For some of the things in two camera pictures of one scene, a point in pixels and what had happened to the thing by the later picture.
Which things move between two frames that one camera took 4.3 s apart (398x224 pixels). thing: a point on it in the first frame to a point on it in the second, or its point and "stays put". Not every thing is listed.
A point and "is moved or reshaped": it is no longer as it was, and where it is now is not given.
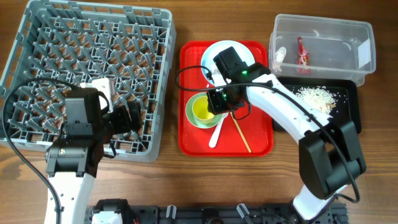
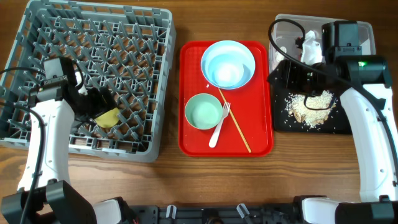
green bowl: (193, 120) stays put
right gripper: (217, 108) to (286, 78)
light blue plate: (208, 65) stays put
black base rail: (251, 214) stays put
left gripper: (124, 125) to (101, 106)
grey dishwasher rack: (63, 44) stays put
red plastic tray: (194, 141) stays put
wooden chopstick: (240, 133) stays put
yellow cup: (201, 111) is moved or reshaped
